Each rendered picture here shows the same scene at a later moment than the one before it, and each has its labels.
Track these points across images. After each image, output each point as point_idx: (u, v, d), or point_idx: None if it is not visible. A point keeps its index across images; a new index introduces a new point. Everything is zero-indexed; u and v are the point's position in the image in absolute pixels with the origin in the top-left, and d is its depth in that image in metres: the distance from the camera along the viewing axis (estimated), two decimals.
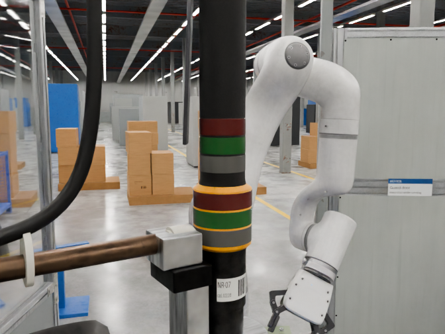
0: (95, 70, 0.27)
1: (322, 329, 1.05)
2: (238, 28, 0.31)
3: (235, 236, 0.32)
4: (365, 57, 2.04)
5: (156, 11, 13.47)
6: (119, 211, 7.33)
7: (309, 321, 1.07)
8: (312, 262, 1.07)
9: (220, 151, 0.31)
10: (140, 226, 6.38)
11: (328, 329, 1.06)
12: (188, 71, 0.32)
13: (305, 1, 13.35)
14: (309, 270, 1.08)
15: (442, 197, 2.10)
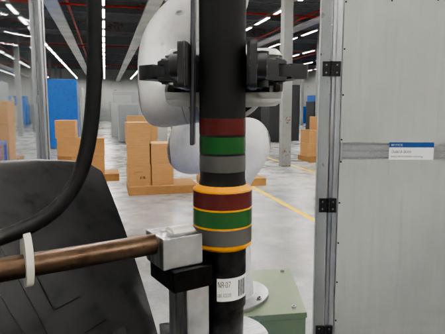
0: (95, 70, 0.27)
1: (173, 81, 0.37)
2: (238, 28, 0.31)
3: (235, 236, 0.32)
4: (366, 19, 2.02)
5: (155, 5, 13.45)
6: None
7: (198, 57, 0.37)
8: (254, 111, 0.50)
9: (220, 151, 0.31)
10: (140, 214, 6.36)
11: (156, 77, 0.37)
12: (193, 71, 0.32)
13: None
14: None
15: (443, 161, 2.08)
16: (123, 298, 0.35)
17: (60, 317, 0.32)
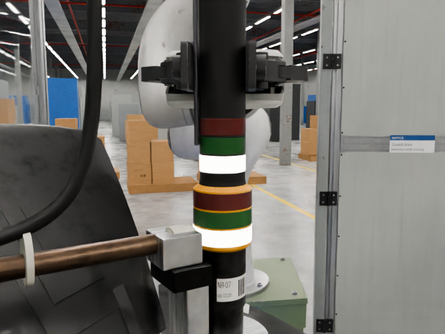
0: (95, 70, 0.27)
1: (175, 83, 0.37)
2: (238, 28, 0.31)
3: (235, 236, 0.32)
4: (367, 11, 2.02)
5: None
6: None
7: None
8: (255, 112, 0.50)
9: (220, 151, 0.31)
10: (140, 212, 6.35)
11: (159, 79, 0.37)
12: (197, 71, 0.32)
13: None
14: None
15: (444, 154, 2.08)
16: None
17: (58, 273, 0.32)
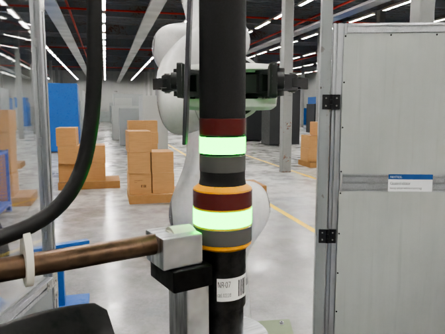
0: (95, 70, 0.27)
1: (173, 91, 0.47)
2: (238, 28, 0.31)
3: (235, 236, 0.32)
4: (365, 53, 2.04)
5: None
6: (119, 209, 7.33)
7: None
8: (254, 112, 0.60)
9: (220, 151, 0.31)
10: (140, 224, 6.38)
11: (161, 88, 0.48)
12: (187, 71, 0.32)
13: (305, 0, 13.34)
14: None
15: (442, 193, 2.10)
16: None
17: None
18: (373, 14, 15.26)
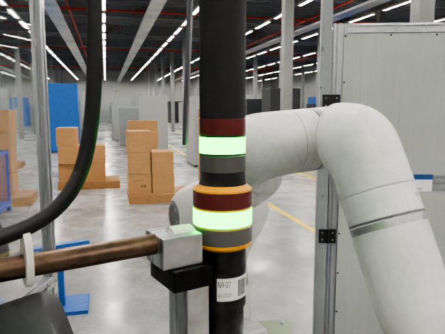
0: (95, 70, 0.27)
1: None
2: (238, 28, 0.31)
3: (235, 236, 0.32)
4: (365, 53, 2.04)
5: None
6: (119, 209, 7.33)
7: None
8: None
9: (220, 151, 0.31)
10: (140, 224, 6.38)
11: None
12: (187, 71, 0.32)
13: (305, 0, 13.34)
14: None
15: (442, 193, 2.10)
16: None
17: None
18: (373, 14, 15.26)
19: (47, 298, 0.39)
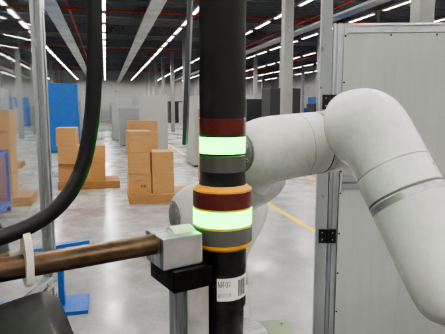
0: (95, 70, 0.27)
1: None
2: (238, 28, 0.31)
3: (235, 236, 0.32)
4: (365, 53, 2.04)
5: None
6: (119, 209, 7.33)
7: None
8: None
9: (220, 151, 0.31)
10: (140, 224, 6.38)
11: None
12: (187, 71, 0.32)
13: (305, 0, 13.34)
14: None
15: None
16: None
17: None
18: (373, 14, 15.26)
19: (47, 298, 0.39)
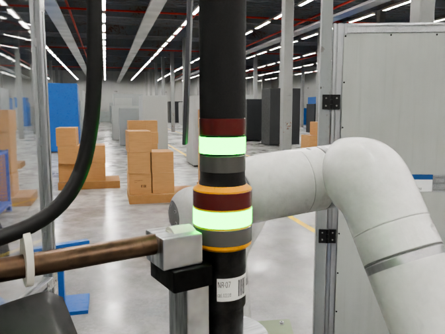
0: (95, 70, 0.27)
1: None
2: (238, 28, 0.31)
3: (235, 236, 0.32)
4: (365, 53, 2.04)
5: None
6: (119, 209, 7.33)
7: None
8: None
9: (220, 151, 0.31)
10: (140, 224, 6.38)
11: None
12: (187, 71, 0.32)
13: (305, 0, 13.34)
14: None
15: (442, 193, 2.10)
16: None
17: None
18: (373, 14, 15.26)
19: (51, 297, 0.40)
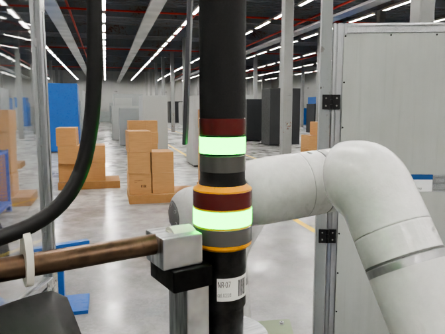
0: (95, 70, 0.27)
1: None
2: (238, 28, 0.31)
3: (235, 236, 0.32)
4: (365, 53, 2.04)
5: None
6: (119, 209, 7.33)
7: None
8: None
9: (220, 151, 0.31)
10: (140, 224, 6.38)
11: None
12: (187, 71, 0.32)
13: (305, 0, 13.34)
14: None
15: (442, 193, 2.10)
16: None
17: None
18: (373, 14, 15.26)
19: (55, 297, 0.40)
